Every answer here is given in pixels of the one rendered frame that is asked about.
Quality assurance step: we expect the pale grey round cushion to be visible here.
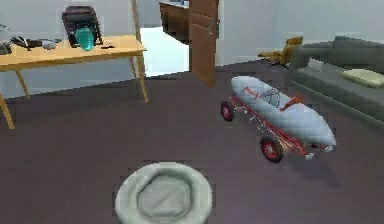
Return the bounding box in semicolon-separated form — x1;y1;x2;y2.
114;161;213;224

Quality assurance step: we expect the grey small object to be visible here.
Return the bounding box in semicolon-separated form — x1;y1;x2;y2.
41;39;58;51

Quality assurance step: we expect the pale yellow cushion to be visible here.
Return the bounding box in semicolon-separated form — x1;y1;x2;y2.
339;68;384;89

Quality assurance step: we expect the light wooden table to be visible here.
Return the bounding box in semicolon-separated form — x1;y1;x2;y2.
0;34;150;131

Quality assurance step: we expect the grey white cushion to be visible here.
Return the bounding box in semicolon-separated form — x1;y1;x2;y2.
306;57;325;73

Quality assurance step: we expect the pale blue toy pedal car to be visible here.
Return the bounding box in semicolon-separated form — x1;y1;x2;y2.
220;75;338;164

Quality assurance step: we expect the yellow brown plush toy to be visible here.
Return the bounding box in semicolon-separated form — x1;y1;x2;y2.
257;36;304;67

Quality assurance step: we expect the dark wooden cabinet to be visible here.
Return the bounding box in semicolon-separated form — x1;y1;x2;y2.
158;0;191;45

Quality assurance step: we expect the black box appliance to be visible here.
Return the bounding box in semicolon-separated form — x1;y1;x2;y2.
61;5;104;49

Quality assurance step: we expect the teal glass jar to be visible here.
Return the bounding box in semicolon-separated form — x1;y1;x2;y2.
74;26;96;52

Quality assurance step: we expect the brown wooden room door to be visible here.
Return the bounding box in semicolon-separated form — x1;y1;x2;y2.
188;0;221;89

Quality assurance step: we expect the grey sofa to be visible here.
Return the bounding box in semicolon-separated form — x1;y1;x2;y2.
285;35;384;128

